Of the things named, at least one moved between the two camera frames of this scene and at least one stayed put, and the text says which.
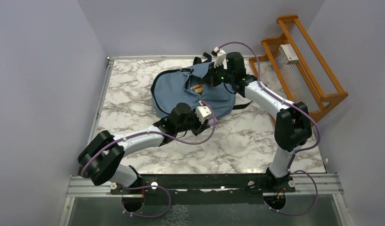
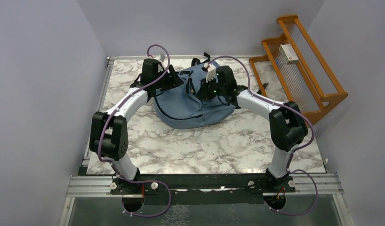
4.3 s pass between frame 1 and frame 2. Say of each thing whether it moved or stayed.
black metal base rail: stayed
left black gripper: moved
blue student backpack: stayed
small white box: stayed
